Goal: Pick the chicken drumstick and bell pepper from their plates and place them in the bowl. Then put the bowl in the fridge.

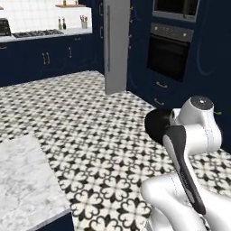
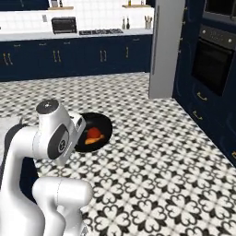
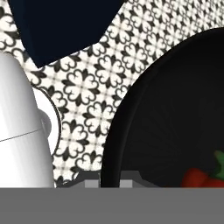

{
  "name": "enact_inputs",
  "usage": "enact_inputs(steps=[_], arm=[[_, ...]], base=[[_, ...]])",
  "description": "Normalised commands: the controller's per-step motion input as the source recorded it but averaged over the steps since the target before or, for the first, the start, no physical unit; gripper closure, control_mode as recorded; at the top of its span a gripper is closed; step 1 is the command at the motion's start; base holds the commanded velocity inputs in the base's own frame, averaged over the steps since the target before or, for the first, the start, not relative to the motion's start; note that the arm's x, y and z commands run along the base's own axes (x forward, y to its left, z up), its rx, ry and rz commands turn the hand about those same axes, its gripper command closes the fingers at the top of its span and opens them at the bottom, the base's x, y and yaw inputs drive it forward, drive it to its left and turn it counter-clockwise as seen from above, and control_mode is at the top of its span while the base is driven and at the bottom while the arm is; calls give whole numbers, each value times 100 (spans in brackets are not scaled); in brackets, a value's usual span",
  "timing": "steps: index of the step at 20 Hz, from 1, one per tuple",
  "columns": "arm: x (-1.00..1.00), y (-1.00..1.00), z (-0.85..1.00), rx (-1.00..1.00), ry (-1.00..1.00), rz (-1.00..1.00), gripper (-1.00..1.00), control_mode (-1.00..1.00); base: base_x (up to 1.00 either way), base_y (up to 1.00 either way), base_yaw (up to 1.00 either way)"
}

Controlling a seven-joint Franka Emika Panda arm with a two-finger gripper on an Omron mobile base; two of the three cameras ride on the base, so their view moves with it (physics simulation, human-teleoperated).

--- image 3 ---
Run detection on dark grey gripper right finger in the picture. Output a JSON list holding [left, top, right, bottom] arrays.
[[120, 171, 161, 189]]

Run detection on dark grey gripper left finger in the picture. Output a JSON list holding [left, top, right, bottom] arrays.
[[62, 171, 102, 189]]

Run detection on red bell pepper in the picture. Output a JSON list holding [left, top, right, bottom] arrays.
[[179, 150, 224, 189]]

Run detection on white round plate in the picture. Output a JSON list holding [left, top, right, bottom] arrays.
[[31, 85, 63, 158]]

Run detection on black round plate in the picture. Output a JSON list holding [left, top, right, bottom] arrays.
[[100, 27, 224, 189]]

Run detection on white rounded container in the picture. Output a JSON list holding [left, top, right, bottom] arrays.
[[0, 50, 56, 189]]

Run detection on dark navy cabinet block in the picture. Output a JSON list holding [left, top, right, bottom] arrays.
[[6, 0, 127, 69]]

